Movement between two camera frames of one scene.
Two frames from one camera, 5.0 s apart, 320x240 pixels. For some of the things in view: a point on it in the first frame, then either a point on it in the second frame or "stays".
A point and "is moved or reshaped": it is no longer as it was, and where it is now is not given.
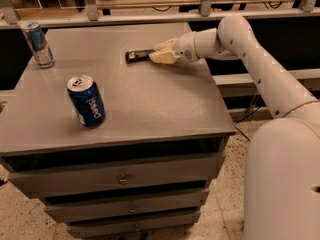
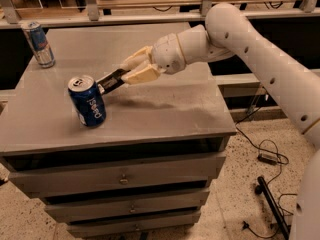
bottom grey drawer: (129, 225) stays
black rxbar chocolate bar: (133, 56) is moved or reshaped
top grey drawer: (54, 180) stays
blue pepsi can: (87, 101) stays
